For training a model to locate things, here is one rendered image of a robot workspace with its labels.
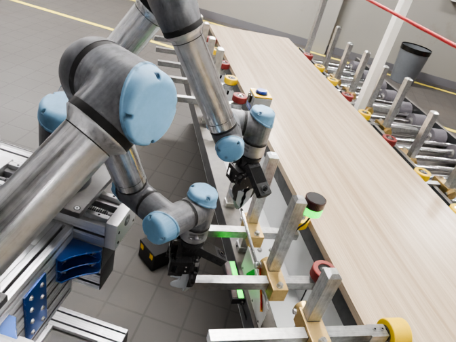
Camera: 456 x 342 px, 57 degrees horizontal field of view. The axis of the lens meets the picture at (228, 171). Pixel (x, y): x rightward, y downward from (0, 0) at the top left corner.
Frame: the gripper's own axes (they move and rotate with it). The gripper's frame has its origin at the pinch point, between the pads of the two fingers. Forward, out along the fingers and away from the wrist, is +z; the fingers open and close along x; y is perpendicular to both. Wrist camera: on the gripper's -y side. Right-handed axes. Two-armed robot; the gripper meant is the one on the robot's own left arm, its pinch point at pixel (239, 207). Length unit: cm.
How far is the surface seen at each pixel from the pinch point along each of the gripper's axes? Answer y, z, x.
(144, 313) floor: 34, 94, 9
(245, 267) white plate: -9.4, 20.2, -2.6
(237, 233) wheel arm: -1.1, 11.1, -1.7
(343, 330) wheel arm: -51, -2, 2
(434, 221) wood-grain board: -26, 4, -79
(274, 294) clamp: -29.4, 8.3, 3.8
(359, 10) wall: 398, 17, -492
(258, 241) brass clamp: -6.8, 11.3, -7.1
